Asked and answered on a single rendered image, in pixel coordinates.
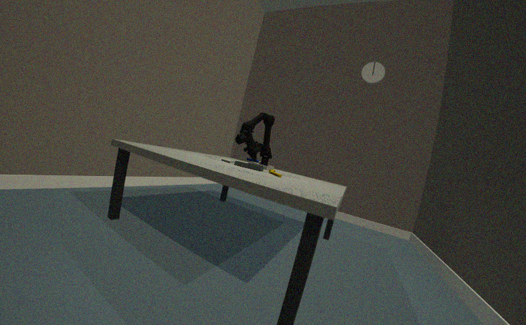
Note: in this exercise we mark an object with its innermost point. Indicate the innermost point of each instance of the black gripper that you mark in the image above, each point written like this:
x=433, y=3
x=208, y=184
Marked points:
x=252, y=150

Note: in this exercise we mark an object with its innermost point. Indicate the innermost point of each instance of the grey keyboard with white letter keys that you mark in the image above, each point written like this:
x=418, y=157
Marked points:
x=249, y=166

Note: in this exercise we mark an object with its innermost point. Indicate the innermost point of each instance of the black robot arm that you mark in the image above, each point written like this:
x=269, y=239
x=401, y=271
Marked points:
x=246, y=135

